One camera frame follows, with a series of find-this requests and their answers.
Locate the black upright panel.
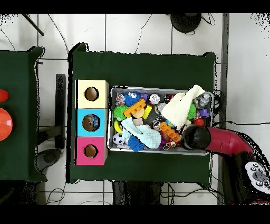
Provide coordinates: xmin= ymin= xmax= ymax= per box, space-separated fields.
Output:
xmin=55 ymin=73 xmax=67 ymax=150

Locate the crushed clear plastic bottle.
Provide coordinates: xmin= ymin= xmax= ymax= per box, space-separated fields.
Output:
xmin=198 ymin=93 xmax=211 ymax=107

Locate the small soccer ball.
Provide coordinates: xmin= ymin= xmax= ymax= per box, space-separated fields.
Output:
xmin=113 ymin=133 xmax=125 ymax=145

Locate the orange disc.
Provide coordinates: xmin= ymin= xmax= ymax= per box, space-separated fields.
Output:
xmin=0 ymin=107 xmax=13 ymax=142

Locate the wooden box with three holes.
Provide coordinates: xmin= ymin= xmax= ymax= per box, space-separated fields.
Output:
xmin=75 ymin=79 xmax=110 ymax=165

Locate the black drink can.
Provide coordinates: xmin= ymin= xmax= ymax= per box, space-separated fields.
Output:
xmin=149 ymin=94 xmax=161 ymax=105

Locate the small red object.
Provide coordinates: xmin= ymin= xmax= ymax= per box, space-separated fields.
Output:
xmin=0 ymin=88 xmax=9 ymax=102

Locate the blue spiky ball with eyes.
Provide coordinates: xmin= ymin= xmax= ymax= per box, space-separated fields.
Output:
xmin=124 ymin=91 xmax=142 ymax=106

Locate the plain blue spiky ball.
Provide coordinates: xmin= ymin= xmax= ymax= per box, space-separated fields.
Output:
xmin=128 ymin=135 xmax=147 ymax=152

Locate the silver drink can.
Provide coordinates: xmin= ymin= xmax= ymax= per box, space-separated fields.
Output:
xmin=156 ymin=102 xmax=167 ymax=115

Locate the shallow clear mesh bin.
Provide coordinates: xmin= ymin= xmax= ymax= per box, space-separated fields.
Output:
xmin=109 ymin=86 xmax=214 ymax=156

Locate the black round stand base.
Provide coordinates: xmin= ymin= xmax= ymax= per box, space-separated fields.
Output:
xmin=170 ymin=13 xmax=203 ymax=34

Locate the pale blue waffle cloth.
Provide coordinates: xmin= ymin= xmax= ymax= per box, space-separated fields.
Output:
xmin=121 ymin=117 xmax=162 ymax=150

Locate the dark green side table cloth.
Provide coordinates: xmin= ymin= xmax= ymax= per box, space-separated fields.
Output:
xmin=0 ymin=46 xmax=46 ymax=183

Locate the grey round floor base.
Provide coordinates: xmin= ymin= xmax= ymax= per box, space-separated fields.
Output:
xmin=35 ymin=147 xmax=62 ymax=171

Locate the orange toy brick with studs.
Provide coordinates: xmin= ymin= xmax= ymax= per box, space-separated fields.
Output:
xmin=159 ymin=122 xmax=182 ymax=143

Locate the long orange toy brick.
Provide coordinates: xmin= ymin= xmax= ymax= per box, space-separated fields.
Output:
xmin=123 ymin=99 xmax=146 ymax=118

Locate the cream yellow knitted cloth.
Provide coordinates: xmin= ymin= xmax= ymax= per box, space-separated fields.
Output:
xmin=161 ymin=84 xmax=206 ymax=129

